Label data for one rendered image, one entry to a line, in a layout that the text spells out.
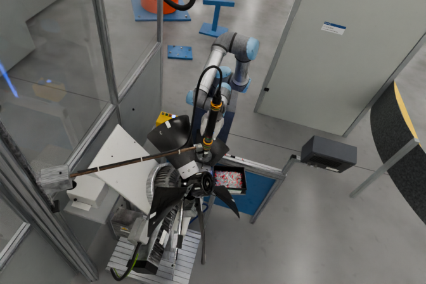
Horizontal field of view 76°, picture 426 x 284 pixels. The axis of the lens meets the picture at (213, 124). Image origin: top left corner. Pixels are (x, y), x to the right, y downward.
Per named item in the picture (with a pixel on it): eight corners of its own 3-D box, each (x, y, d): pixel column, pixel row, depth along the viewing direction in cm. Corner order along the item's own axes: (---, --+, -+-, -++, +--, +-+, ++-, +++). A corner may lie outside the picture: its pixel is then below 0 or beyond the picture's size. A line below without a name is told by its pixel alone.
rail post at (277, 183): (249, 222, 249) (277, 180, 191) (250, 218, 251) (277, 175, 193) (253, 224, 248) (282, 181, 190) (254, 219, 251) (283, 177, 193)
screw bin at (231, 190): (211, 193, 173) (213, 187, 168) (211, 170, 184) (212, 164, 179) (245, 194, 176) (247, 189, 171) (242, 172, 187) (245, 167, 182)
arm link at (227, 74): (215, 77, 204) (218, 61, 194) (232, 82, 202) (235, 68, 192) (210, 85, 196) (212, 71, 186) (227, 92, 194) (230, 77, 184)
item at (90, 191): (66, 206, 149) (61, 197, 141) (82, 181, 160) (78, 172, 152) (95, 215, 149) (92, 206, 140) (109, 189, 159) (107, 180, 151)
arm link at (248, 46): (232, 77, 201) (236, 27, 150) (251, 83, 199) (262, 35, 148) (225, 90, 197) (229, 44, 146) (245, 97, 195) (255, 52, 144)
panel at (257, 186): (165, 189, 245) (167, 146, 196) (165, 189, 245) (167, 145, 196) (253, 215, 241) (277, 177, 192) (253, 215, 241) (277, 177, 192)
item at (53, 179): (43, 196, 103) (35, 185, 97) (43, 180, 107) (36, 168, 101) (73, 189, 107) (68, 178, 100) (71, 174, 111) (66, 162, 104)
